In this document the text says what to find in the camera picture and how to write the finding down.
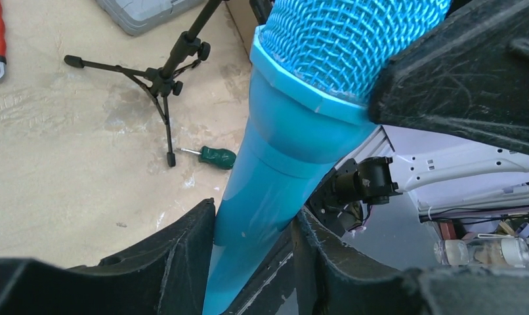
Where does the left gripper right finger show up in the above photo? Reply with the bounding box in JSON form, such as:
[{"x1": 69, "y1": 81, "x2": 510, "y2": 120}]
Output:
[{"x1": 291, "y1": 208, "x2": 529, "y2": 314}]

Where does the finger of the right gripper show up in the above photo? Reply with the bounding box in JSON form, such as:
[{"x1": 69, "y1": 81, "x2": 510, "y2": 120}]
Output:
[{"x1": 368, "y1": 1, "x2": 529, "y2": 155}]

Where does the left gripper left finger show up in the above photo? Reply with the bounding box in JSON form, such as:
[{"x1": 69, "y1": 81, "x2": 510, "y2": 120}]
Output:
[{"x1": 0, "y1": 198, "x2": 215, "y2": 314}]

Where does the blue microphone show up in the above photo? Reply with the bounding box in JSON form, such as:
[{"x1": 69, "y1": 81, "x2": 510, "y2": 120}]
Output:
[{"x1": 203, "y1": 0, "x2": 451, "y2": 314}]

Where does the black tripod shock-mount stand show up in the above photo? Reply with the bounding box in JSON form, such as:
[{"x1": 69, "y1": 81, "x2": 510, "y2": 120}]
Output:
[{"x1": 64, "y1": 0, "x2": 222, "y2": 167}]

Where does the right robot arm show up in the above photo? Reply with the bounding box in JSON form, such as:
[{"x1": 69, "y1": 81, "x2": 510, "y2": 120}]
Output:
[{"x1": 305, "y1": 1, "x2": 529, "y2": 236}]

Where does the green stubby screwdriver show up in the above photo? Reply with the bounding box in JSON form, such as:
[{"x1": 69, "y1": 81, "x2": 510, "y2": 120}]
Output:
[{"x1": 179, "y1": 146, "x2": 237, "y2": 170}]

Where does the clear plastic bottle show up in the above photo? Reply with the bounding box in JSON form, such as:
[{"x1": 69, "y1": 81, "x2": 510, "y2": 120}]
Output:
[{"x1": 433, "y1": 236, "x2": 529, "y2": 268}]

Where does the grey plastic tool case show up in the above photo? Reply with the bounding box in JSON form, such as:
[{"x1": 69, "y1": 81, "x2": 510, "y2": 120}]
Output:
[{"x1": 95, "y1": 0, "x2": 205, "y2": 36}]

